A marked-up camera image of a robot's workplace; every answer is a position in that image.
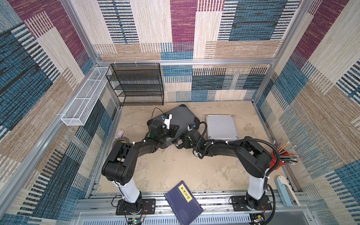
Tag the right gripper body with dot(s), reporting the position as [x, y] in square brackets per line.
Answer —
[183, 139]

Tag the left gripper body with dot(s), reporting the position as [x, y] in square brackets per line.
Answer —
[170, 134]

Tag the large black poker case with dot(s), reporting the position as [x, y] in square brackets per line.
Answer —
[183, 117]

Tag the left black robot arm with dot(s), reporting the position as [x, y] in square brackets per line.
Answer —
[119, 167]

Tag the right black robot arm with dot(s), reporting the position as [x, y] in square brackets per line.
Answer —
[259, 158]

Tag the small silver aluminium case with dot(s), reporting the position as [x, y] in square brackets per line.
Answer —
[221, 127]

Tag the small pink card packet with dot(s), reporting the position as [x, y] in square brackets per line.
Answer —
[119, 134]

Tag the dark blue book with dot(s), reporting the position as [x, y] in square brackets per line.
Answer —
[183, 204]

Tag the red pencil cup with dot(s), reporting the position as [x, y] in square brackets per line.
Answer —
[286, 154]

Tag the light blue stapler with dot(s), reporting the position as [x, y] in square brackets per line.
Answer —
[286, 193]

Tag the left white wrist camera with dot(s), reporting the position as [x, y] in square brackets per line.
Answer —
[167, 119]

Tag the black wire shelf rack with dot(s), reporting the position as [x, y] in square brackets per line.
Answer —
[137, 84]

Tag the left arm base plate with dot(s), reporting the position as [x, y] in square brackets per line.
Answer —
[141, 207]

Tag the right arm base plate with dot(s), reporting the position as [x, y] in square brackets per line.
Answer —
[240, 203]

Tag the white mesh wall basket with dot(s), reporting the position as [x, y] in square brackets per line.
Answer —
[83, 104]

